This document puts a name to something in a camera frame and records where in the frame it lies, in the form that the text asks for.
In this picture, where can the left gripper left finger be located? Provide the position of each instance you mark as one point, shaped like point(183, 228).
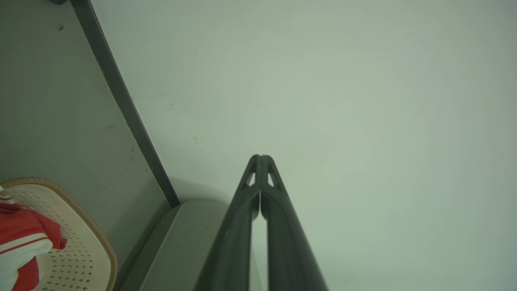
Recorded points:
point(230, 250)

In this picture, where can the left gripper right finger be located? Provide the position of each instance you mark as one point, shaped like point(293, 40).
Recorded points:
point(288, 250)

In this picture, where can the red and white garment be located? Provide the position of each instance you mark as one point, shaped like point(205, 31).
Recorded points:
point(24, 230)

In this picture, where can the grey upholstered couch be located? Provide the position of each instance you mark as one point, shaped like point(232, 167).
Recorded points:
point(177, 250)

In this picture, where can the beige perforated laundry basket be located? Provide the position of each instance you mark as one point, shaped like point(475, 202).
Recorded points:
point(76, 258)

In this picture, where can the dark baseboard strip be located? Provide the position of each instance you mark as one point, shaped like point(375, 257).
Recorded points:
point(121, 97)

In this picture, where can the black round floor stopper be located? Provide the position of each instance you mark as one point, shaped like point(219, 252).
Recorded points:
point(58, 1)

